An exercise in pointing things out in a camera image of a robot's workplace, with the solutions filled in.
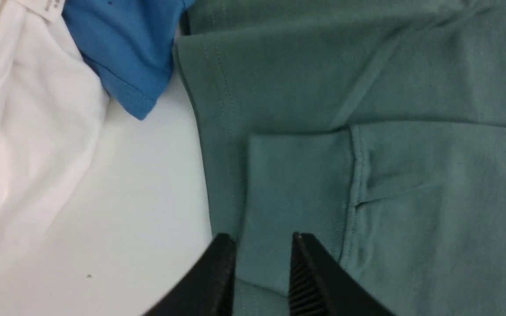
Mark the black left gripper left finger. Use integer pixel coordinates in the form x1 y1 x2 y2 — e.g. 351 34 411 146
144 233 236 316

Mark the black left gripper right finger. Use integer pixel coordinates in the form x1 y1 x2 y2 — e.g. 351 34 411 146
288 232 392 316

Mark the green long-sleeved shirt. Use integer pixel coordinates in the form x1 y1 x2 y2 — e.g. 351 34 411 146
174 0 506 316

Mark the white shirt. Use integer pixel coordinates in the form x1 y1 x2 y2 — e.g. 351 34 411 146
0 0 110 276

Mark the blue shirt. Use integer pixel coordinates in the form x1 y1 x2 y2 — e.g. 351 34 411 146
62 0 194 120

